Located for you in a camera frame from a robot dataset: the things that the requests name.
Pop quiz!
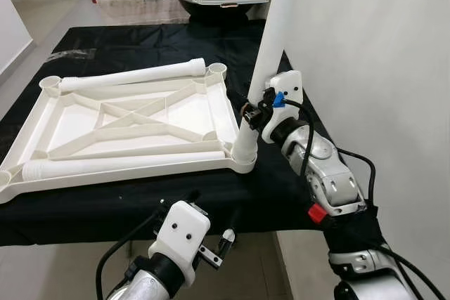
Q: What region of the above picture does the white plastic children table top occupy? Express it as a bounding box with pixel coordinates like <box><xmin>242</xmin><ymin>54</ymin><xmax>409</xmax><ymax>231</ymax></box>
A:
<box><xmin>0</xmin><ymin>63</ymin><xmax>257</xmax><ymax>195</ymax></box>

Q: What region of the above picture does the black tablecloth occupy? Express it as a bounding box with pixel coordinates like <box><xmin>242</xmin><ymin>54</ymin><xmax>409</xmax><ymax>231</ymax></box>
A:
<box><xmin>0</xmin><ymin>25</ymin><xmax>338</xmax><ymax>248</ymax></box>

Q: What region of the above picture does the black wok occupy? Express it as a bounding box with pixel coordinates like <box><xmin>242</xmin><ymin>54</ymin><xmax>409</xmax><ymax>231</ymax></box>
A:
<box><xmin>174</xmin><ymin>0</ymin><xmax>271</xmax><ymax>23</ymax></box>

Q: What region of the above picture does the patterned bench cloth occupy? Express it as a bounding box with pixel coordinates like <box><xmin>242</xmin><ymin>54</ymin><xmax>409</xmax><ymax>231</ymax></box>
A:
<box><xmin>95</xmin><ymin>0</ymin><xmax>192</xmax><ymax>25</ymax></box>

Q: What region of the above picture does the clear tape strip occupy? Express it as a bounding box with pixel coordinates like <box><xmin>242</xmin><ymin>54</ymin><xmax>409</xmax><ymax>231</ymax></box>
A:
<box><xmin>60</xmin><ymin>47</ymin><xmax>97</xmax><ymax>59</ymax></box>

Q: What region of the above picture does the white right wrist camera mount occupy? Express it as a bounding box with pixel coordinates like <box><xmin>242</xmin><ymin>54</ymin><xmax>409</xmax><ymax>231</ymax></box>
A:
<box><xmin>262</xmin><ymin>70</ymin><xmax>304</xmax><ymax>143</ymax></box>

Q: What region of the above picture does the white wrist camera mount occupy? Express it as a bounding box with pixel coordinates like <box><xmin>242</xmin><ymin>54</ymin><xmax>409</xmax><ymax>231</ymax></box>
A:
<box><xmin>262</xmin><ymin>70</ymin><xmax>304</xmax><ymax>143</ymax></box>
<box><xmin>148</xmin><ymin>200</ymin><xmax>212</xmax><ymax>278</ymax></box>

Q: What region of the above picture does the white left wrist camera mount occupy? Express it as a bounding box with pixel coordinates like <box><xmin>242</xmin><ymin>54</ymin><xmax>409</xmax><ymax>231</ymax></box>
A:
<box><xmin>148</xmin><ymin>200</ymin><xmax>212</xmax><ymax>278</ymax></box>

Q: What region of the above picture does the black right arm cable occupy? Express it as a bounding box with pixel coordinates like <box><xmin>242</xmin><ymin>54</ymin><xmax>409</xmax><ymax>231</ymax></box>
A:
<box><xmin>280</xmin><ymin>98</ymin><xmax>314</xmax><ymax>178</ymax></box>

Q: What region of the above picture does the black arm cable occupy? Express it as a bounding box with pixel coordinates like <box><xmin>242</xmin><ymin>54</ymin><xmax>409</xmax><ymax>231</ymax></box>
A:
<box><xmin>95</xmin><ymin>207</ymin><xmax>171</xmax><ymax>300</ymax></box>
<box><xmin>280</xmin><ymin>98</ymin><xmax>314</xmax><ymax>178</ymax></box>

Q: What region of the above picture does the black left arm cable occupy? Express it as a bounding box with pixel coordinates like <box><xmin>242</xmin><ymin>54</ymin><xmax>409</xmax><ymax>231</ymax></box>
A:
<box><xmin>95</xmin><ymin>207</ymin><xmax>171</xmax><ymax>300</ymax></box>

